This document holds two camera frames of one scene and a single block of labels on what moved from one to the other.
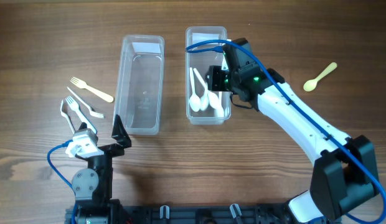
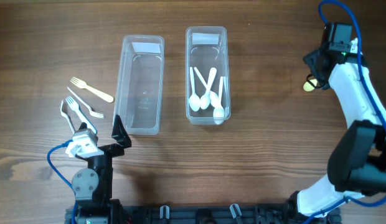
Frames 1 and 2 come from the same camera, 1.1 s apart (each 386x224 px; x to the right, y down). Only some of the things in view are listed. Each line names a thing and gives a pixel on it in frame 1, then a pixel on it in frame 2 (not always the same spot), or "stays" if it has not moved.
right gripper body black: [233, 78] → [311, 60]
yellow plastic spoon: [310, 84] stays
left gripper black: [122, 140] stays
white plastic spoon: [194, 101] stays
